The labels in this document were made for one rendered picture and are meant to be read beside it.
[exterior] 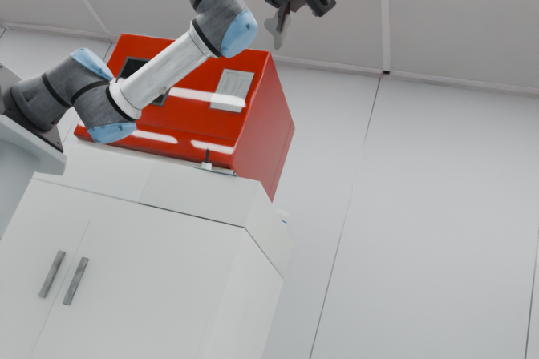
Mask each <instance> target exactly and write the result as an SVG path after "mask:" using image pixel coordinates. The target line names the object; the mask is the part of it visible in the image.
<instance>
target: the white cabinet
mask: <svg viewBox="0 0 539 359"><path fill-rule="evenodd" d="M282 283H283V279H282V277H281V276H280V275H279V273H278V272H277V271H276V269H275V268H274V267H273V265H272V264H271V263H270V262H269V260H268V259H267V258H266V256H265V255H264V253H263V252H262V251H261V249H260V248H259V247H258V246H257V244H256V243H255V242H254V241H253V239H252V238H251V236H250V235H249V233H248V232H247V231H246V230H245V229H244V228H239V227H235V226H232V225H228V224H222V223H218V222H214V221H211V220H205V219H201V218H197V217H194V216H187V215H184V214H180V213H176V212H170V211H166V210H163V209H159V208H153V207H149V206H145V205H142V204H136V203H132V202H128V201H125V200H118V199H115V198H111V197H107V196H102V195H97V194H94V193H90V192H84V191H80V190H77V189H73V188H67V187H63V186H59V185H56V184H49V183H46V182H43V181H38V180H35V179H31V181H30V183H29V185H28V187H27V189H26V191H25V193H24V195H23V197H22V199H21V201H20V203H19V205H18V207H17V209H16V211H15V213H14V215H13V217H12V219H11V221H10V223H9V225H8V227H7V229H6V231H5V233H4V235H3V237H2V239H1V241H0V359H261V357H262V354H263V351H264V348H265V343H266V340H267V337H268V334H269V330H270V326H271V322H272V320H273V316H274V311H275V309H276V305H277V302H278V298H279V294H280V292H281V288H282Z"/></svg>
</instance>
